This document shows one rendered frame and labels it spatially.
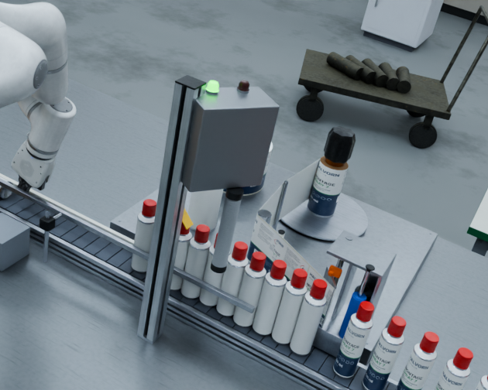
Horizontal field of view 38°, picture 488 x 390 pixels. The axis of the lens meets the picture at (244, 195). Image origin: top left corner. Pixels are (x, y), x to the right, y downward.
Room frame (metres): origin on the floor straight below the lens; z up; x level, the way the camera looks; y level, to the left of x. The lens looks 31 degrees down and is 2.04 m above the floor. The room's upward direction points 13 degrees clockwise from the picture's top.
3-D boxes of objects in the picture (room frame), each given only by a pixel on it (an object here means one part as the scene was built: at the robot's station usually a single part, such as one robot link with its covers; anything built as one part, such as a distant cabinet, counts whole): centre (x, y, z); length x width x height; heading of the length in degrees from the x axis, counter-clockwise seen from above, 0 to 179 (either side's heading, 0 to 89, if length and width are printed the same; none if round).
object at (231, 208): (1.26, 0.02, 1.18); 0.04 x 0.04 x 0.21
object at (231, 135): (1.30, 0.07, 1.38); 0.17 x 0.10 x 0.19; 124
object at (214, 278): (1.38, 0.03, 0.98); 0.05 x 0.05 x 0.20
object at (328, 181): (1.91, -0.25, 1.04); 0.09 x 0.09 x 0.29
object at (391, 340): (1.21, -0.39, 0.98); 0.05 x 0.05 x 0.20
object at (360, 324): (1.24, -0.32, 0.98); 0.05 x 0.05 x 0.20
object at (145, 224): (1.45, 0.22, 0.98); 0.05 x 0.05 x 0.20
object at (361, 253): (1.35, -0.29, 1.14); 0.14 x 0.11 x 0.01; 68
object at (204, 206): (1.70, 0.10, 1.03); 0.09 x 0.09 x 0.30
